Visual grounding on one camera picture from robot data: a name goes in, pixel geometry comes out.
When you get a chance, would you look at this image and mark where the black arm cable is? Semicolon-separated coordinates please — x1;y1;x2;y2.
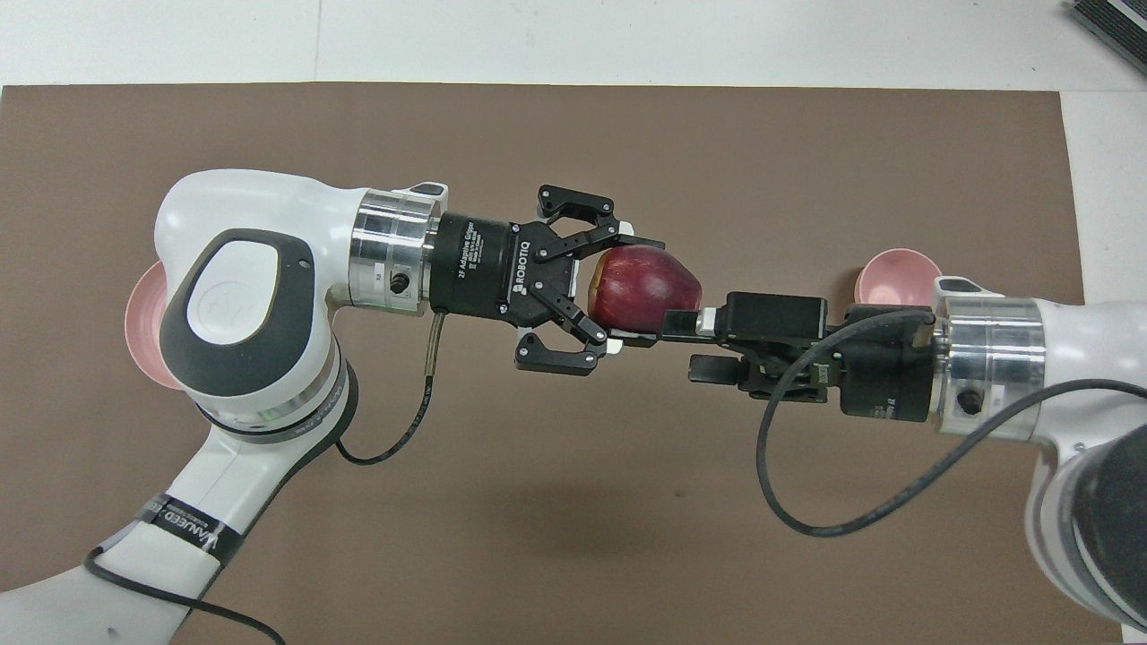
85;309;447;645
757;309;1147;539

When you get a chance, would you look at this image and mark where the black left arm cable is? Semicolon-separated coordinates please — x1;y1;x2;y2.
85;309;447;645

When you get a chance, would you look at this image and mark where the red apple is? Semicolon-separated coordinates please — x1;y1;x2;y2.
587;245;703;334

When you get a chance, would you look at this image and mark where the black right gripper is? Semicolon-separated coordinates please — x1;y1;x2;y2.
609;292;939;422

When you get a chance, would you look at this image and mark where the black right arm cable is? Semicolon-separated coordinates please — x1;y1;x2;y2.
757;309;1147;539

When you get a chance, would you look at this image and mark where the pink bowl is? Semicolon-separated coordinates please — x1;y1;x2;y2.
854;248;944;307

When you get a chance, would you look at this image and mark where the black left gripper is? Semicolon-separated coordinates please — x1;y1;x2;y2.
430;185;667;375

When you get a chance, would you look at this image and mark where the dark ribbed device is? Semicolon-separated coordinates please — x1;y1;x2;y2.
1065;0;1147;75

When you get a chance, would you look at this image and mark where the pink plate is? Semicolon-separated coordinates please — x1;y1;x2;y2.
124;260;182;391

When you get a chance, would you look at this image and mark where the brown table mat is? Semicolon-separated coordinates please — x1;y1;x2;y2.
0;83;1126;645

